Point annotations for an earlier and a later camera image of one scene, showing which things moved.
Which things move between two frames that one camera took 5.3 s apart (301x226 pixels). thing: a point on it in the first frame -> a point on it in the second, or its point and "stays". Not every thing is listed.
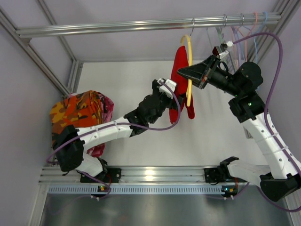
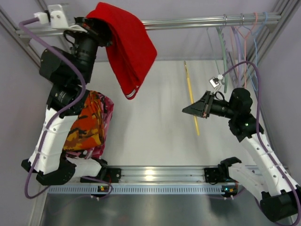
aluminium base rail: x=136 y=176 stays
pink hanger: x=248 y=33 stays
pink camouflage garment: x=107 y=107 stays
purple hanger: x=238 y=47 stays
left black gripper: x=163 y=97 -> x=94 y=28
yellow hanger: x=190 y=46 -> x=196 y=117
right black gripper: x=209 y=72 -> x=208 y=105
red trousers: x=181 y=60 -> x=131 y=51
